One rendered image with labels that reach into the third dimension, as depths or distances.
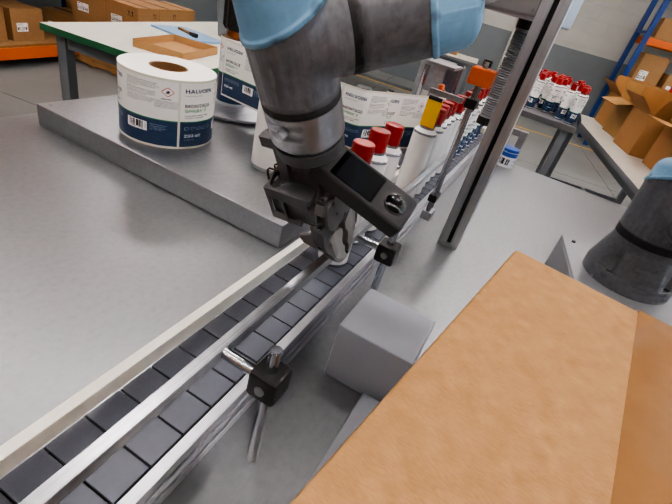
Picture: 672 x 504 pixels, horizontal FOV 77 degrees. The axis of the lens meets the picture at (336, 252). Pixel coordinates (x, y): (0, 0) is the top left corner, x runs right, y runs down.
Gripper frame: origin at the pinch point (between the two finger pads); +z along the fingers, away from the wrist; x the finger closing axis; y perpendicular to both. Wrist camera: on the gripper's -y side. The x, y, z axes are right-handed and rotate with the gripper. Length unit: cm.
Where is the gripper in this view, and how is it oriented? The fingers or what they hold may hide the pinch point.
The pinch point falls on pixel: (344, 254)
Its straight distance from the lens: 58.3
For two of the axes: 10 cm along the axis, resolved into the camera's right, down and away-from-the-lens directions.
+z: 1.0, 5.8, 8.1
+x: -4.7, 7.5, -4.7
